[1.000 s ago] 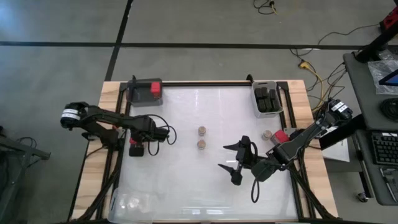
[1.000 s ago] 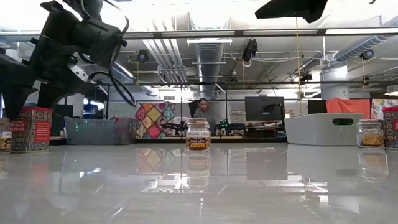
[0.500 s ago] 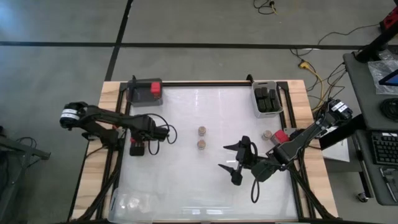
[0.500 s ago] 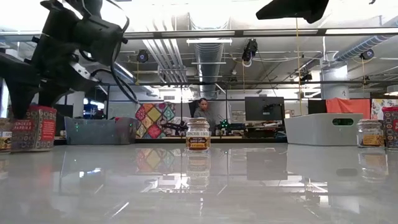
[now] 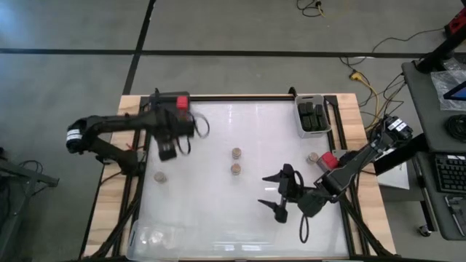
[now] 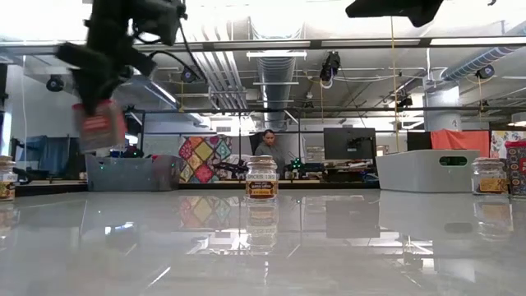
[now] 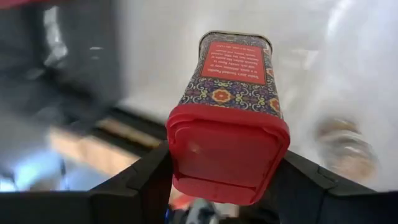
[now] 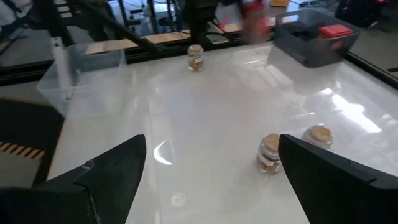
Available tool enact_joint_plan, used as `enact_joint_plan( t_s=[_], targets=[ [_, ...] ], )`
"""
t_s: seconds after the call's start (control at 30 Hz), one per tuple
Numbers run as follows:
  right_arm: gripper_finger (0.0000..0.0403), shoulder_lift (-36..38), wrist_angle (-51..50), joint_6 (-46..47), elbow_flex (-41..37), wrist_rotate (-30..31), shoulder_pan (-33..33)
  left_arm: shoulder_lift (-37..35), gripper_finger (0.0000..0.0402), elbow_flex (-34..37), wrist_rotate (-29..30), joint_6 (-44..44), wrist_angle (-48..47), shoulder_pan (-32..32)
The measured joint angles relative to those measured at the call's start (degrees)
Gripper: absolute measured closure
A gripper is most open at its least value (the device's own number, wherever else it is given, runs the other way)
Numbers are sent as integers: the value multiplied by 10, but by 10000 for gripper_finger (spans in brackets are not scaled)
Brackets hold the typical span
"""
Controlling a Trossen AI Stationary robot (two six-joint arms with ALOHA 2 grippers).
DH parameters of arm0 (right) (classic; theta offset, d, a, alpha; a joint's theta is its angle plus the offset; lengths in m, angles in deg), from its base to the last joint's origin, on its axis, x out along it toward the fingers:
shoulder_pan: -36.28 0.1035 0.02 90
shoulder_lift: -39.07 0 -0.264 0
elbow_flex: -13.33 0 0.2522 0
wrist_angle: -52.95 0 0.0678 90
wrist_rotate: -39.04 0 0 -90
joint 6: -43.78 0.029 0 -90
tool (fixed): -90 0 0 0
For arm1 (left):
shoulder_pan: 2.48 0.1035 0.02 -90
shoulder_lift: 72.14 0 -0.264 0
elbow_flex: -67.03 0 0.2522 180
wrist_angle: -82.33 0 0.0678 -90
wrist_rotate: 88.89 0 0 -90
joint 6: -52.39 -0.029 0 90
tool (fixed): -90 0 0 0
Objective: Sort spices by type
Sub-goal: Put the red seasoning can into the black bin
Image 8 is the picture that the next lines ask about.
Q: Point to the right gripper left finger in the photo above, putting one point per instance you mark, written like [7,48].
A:
[105,186]

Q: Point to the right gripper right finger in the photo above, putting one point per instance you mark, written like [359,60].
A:
[335,193]

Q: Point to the glass spice jar cork lid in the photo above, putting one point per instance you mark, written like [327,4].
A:
[318,137]
[269,154]
[196,57]

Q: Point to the smoked paprika tin red lid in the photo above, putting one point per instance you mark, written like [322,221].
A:
[335,31]
[255,21]

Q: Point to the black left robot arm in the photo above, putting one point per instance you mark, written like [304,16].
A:
[200,21]

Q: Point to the black block striped tape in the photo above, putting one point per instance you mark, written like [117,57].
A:
[28,130]

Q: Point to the clear plastic bin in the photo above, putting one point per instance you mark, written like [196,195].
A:
[93,81]

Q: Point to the dark grey plastic bin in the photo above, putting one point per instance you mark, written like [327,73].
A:
[298,46]

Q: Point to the light wooden table board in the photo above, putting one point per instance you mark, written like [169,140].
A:
[161,38]

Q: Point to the black aluminium table frame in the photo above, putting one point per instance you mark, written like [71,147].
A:
[373,71]

